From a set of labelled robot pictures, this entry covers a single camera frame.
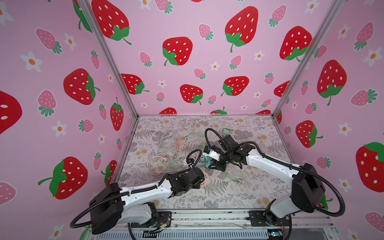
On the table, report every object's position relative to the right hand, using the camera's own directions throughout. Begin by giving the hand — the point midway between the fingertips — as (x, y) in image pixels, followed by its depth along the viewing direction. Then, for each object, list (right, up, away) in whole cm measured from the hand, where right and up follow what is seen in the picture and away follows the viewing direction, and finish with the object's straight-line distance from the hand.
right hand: (209, 163), depth 82 cm
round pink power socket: (-2, -11, +4) cm, 12 cm away
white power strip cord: (-28, +12, +26) cm, 40 cm away
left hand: (-6, -8, 0) cm, 10 cm away
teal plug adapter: (-1, +1, -3) cm, 4 cm away
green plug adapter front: (+15, +17, +28) cm, 36 cm away
